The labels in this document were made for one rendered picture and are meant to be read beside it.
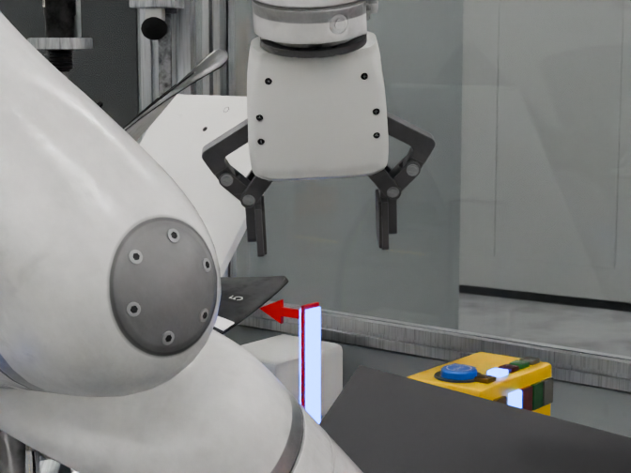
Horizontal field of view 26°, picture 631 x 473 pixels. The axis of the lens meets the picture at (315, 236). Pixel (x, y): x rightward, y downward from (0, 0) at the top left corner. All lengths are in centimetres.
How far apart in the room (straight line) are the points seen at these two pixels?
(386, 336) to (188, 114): 48
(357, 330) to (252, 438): 139
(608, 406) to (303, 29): 114
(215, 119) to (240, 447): 116
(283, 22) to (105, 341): 33
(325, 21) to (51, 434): 33
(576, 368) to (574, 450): 100
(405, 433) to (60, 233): 47
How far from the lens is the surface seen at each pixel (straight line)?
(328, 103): 96
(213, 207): 181
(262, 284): 144
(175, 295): 69
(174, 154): 193
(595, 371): 197
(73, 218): 68
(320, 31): 93
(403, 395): 111
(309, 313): 131
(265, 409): 82
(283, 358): 205
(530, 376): 157
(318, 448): 86
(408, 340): 213
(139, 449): 81
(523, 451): 101
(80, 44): 150
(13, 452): 151
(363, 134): 98
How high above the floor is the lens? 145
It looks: 8 degrees down
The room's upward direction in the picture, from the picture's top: straight up
